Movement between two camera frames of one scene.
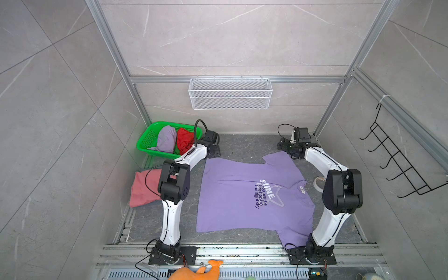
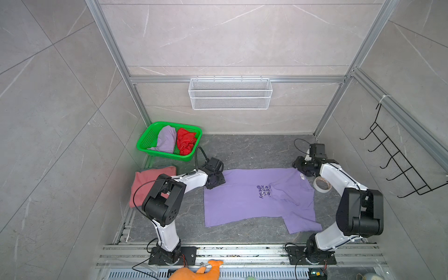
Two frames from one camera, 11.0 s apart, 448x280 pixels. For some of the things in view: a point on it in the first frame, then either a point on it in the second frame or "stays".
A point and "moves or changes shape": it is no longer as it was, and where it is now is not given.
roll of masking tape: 315,185 stays
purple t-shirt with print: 244,195 moves or changes shape
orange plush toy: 202,273 stays
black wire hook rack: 399,161 stays
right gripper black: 283,145 to 297,163
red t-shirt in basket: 185,139 stays
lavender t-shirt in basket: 166,140 stays
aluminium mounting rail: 124,255 stays
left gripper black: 217,150 to 222,179
